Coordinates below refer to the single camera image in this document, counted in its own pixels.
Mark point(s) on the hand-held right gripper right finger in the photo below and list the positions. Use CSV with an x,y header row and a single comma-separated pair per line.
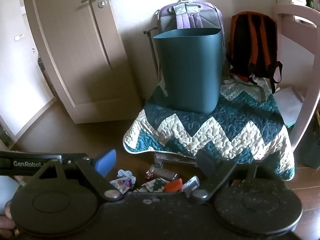
x,y
206,163

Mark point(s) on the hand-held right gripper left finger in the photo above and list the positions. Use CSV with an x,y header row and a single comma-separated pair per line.
x,y
106,163

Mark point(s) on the white paper tissue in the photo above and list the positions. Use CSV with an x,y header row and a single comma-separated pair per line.
x,y
125,173

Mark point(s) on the red plastic bag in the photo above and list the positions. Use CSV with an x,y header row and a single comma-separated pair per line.
x,y
173,185

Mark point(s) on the white cartoon print wrapping paper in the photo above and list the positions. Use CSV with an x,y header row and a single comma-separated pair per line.
x,y
152,186

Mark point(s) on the teal plastic waste bin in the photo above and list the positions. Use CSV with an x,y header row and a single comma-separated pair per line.
x,y
190,75

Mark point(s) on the person's left hand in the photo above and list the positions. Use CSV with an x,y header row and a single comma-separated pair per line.
x,y
5,221

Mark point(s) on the colourful cartoon candy wrapper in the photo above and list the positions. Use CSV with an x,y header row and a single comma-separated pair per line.
x,y
122,183

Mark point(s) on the silvery plastic packet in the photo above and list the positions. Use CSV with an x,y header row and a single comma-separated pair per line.
x,y
190,183

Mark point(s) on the light blue clothing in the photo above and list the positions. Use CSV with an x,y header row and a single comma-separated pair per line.
x,y
8,188

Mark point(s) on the stool under blanket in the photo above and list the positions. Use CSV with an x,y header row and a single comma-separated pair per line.
x,y
172,158

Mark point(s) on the teal white zigzag quilted blanket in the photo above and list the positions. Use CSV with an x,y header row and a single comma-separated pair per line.
x,y
225,130

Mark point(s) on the shiny foil tube wrapper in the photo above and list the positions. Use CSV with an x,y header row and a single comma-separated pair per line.
x,y
162,172

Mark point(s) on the beige wooden door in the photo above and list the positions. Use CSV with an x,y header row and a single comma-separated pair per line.
x,y
75,55

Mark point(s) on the orange black backpack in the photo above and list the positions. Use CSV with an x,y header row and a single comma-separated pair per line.
x,y
252,42

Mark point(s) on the purple grey backpack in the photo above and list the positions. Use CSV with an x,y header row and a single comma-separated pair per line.
x,y
190,12

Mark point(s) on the silver door lock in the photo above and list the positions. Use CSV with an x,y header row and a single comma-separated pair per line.
x,y
102,4

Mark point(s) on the white wall switch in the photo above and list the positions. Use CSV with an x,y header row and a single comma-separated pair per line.
x,y
19,37

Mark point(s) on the pink wooden furniture frame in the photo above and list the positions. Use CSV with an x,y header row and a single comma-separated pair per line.
x,y
312,80

